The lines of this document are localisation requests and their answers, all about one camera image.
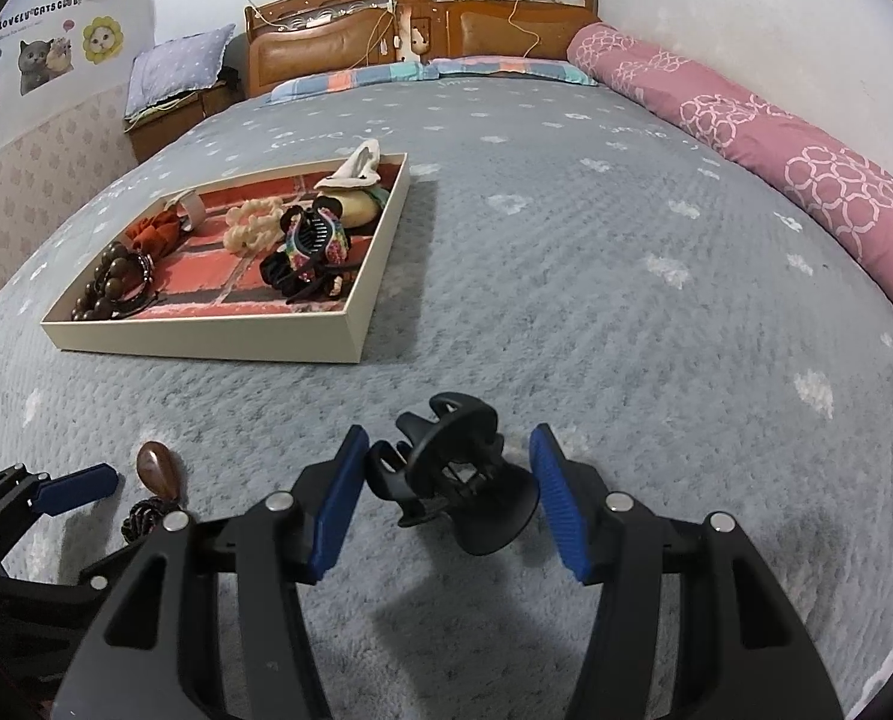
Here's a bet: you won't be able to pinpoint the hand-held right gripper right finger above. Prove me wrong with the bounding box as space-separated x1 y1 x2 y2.
529 424 845 720

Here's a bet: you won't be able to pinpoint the cream braided hair tie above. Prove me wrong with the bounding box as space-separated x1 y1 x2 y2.
223 196 287 254

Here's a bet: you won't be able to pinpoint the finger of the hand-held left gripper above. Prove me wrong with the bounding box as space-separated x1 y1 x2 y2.
0 463 121 537
0 544 148 610

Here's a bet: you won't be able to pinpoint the beige strap with brown buckle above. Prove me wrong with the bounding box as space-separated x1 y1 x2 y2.
163 192 209 230

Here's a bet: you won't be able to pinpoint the grey cats wall sticker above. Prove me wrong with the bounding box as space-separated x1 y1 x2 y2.
16 37 77 96

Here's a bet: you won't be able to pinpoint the yellow flower cat sticker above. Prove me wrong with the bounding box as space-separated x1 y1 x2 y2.
82 14 125 65

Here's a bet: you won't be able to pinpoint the cream yellow plush hair accessory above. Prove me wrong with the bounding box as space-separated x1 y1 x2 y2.
313 139 389 231

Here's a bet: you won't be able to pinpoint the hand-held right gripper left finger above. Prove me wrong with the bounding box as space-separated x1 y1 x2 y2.
52 424 370 720

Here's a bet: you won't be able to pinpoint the beige shallow tray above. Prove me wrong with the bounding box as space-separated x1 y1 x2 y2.
40 151 412 365

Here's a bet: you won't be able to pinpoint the wooden nightstand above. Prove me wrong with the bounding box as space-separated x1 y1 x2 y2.
123 79 247 164

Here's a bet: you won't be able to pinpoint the dark slim claw clip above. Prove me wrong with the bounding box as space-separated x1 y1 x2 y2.
258 251 344 306

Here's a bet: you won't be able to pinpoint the grey patterned bedspread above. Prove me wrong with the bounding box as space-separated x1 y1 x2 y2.
0 75 893 720

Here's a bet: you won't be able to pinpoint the thin hanging cable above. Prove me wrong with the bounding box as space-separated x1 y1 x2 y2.
498 0 543 59

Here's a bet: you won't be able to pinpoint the brown oval pendant hair tie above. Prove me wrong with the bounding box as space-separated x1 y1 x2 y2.
121 440 190 542

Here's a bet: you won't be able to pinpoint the black claw hair clip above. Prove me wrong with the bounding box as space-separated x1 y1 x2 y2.
364 391 543 557

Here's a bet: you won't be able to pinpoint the brown wooden bead bracelets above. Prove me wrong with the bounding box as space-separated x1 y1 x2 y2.
71 240 157 321

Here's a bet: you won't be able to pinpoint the colourful patterned claw clip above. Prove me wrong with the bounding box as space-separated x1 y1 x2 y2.
279 205 350 272

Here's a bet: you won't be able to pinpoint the orange cloth scrunchie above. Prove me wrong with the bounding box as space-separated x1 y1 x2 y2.
130 208 193 265

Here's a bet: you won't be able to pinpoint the purple dotted pillow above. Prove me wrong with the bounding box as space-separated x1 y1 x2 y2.
124 23 236 119

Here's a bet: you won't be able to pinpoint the pink patterned bolster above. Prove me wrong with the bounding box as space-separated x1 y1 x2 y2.
568 22 893 352

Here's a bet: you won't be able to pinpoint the wooden headboard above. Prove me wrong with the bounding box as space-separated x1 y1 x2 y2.
244 0 602 100

